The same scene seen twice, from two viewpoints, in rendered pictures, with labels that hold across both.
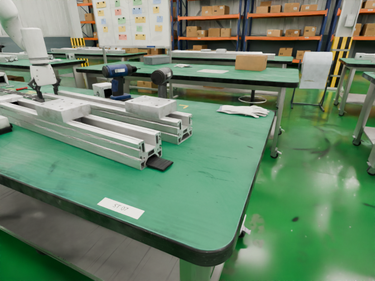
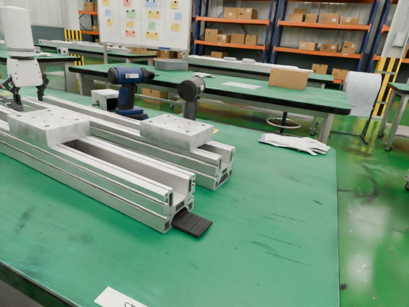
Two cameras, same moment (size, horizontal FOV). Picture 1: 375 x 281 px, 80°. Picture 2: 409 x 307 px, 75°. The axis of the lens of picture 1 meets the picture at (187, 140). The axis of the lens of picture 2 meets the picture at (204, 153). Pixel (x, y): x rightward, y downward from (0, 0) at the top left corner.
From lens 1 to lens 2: 0.17 m
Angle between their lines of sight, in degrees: 3
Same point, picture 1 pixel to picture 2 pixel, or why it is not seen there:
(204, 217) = not seen: outside the picture
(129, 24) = (139, 19)
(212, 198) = (284, 298)
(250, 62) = (288, 78)
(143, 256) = not seen: outside the picture
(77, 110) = (70, 129)
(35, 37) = (19, 21)
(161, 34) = (178, 34)
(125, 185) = (141, 262)
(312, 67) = (356, 90)
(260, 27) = (291, 38)
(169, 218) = not seen: outside the picture
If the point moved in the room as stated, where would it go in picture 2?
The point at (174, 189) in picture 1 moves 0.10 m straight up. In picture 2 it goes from (220, 276) to (227, 223)
